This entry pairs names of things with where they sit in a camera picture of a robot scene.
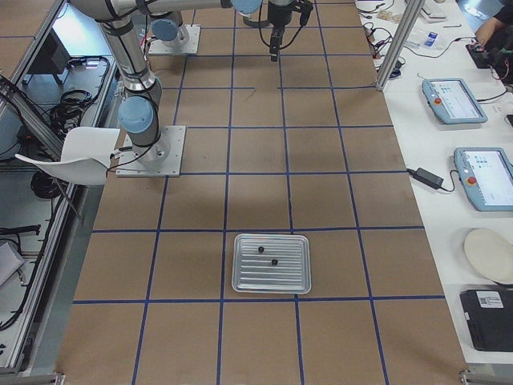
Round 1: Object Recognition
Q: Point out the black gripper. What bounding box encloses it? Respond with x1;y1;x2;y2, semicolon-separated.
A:
268;0;296;62

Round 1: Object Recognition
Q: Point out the ribbed silver metal tray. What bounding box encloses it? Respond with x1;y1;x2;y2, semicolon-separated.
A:
232;233;312;294

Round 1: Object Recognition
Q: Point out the small blue white box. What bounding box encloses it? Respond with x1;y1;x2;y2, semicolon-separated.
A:
424;31;438;47

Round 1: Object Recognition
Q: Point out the far teach pendant tablet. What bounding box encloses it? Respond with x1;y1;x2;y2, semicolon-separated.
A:
422;78;488;124

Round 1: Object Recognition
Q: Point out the teach pendant tablet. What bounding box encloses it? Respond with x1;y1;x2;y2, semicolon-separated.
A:
422;78;488;124
454;148;512;212

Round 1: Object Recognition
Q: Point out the black power adapter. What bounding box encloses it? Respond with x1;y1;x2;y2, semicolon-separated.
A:
415;168;443;189

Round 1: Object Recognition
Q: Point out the person in black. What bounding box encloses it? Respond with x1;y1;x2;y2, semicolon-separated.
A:
475;1;512;51

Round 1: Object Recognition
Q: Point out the black monitor on left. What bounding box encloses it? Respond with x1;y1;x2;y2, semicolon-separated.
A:
27;29;71;84

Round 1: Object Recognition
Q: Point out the white plastic chair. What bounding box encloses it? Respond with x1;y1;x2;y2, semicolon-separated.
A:
15;127;120;185

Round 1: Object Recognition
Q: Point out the near teach pendant tablet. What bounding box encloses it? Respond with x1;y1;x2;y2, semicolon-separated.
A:
454;148;512;212

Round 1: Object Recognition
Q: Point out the cream round plate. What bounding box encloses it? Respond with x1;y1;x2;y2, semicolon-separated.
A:
463;229;512;286

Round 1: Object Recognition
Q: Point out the black flat box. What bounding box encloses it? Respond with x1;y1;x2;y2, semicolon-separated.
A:
459;290;512;352

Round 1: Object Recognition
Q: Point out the aluminium frame post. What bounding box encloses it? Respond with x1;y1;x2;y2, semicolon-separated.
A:
375;0;425;91

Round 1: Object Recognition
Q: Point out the black cable bundle left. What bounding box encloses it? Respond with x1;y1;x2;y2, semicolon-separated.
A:
47;90;97;133

